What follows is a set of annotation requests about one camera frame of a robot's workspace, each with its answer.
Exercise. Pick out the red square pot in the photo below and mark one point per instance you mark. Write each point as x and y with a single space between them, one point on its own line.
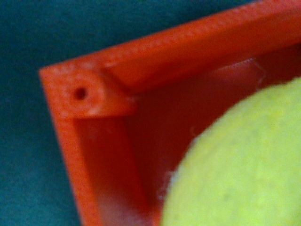
125 116

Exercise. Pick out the yellow tennis ball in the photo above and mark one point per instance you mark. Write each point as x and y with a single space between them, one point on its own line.
244 170

